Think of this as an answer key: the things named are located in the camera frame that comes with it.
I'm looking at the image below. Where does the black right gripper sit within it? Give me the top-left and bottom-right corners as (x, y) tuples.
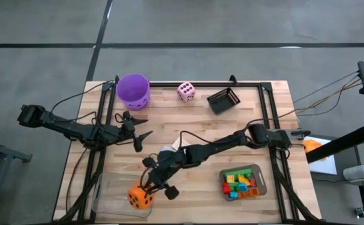
(141, 149), (186, 201)

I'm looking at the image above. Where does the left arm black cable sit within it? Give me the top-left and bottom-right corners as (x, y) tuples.
(49, 79), (118, 115)

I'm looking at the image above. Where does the orange toy block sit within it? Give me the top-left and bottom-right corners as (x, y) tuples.
(237, 187), (261, 199)

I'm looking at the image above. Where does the thin orange cable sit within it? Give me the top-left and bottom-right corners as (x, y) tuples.
(294, 81), (363, 112)

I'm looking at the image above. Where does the white paper towel roll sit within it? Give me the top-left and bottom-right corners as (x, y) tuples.
(342, 162), (364, 182)

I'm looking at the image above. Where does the grey plastic bin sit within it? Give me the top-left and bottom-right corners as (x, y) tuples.
(218, 163), (268, 202)

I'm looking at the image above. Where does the clear plastic bin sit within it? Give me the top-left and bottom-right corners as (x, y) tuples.
(91, 171), (156, 219)

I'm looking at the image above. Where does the white board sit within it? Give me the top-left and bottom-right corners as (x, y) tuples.
(308, 136), (338, 176)

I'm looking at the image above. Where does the white playing card box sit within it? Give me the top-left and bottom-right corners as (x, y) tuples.
(171, 137), (191, 150)

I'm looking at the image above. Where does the black aluminium table frame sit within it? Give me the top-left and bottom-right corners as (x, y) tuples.
(55, 74), (322, 224)

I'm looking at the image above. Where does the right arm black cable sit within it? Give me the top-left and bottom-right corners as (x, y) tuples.
(178, 130), (221, 148)

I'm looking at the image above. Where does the purple jack-o-lantern bucket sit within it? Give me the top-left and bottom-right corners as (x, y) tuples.
(115, 73), (151, 111)

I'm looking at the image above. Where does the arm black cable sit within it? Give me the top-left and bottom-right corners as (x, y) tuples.
(178, 130), (221, 148)
(49, 79), (118, 115)

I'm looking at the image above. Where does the yellow wedge toy block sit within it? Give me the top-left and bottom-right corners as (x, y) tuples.
(237, 174), (251, 186)

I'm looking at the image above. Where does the orange object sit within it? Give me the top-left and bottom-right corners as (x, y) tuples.
(303, 139), (325, 154)

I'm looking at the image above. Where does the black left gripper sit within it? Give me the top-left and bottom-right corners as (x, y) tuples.
(111, 110), (154, 154)

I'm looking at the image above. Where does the grey table leg frame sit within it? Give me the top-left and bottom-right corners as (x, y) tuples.
(0, 134), (33, 225)

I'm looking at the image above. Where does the pink foam die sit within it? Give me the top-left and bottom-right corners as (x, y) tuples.
(176, 81), (197, 103)

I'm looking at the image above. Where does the thin black cable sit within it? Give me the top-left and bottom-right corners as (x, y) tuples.
(293, 71), (361, 104)

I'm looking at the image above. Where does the orange foam die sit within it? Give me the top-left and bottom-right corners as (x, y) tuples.
(127, 182), (155, 210)

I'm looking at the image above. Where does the black slanted beam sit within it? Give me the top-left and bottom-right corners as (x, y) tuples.
(306, 122), (364, 164)

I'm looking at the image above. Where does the long green toy block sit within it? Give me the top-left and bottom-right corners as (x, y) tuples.
(225, 168), (253, 179)

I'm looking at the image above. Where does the black mesh basket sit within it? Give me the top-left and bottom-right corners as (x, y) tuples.
(206, 87), (241, 116)

